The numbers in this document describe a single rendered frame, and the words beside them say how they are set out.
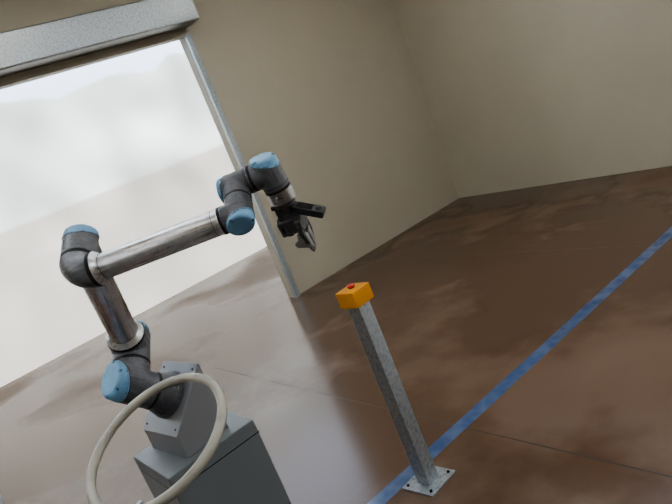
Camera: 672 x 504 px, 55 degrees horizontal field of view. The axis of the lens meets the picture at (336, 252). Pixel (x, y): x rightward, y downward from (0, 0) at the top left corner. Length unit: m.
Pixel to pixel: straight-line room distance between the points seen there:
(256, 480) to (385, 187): 6.08
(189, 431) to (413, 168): 6.61
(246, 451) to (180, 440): 0.27
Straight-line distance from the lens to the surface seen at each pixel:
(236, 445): 2.68
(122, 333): 2.60
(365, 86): 8.48
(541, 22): 7.86
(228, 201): 2.02
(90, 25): 6.66
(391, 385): 3.11
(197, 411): 2.65
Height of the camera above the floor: 1.89
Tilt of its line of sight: 12 degrees down
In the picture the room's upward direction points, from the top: 22 degrees counter-clockwise
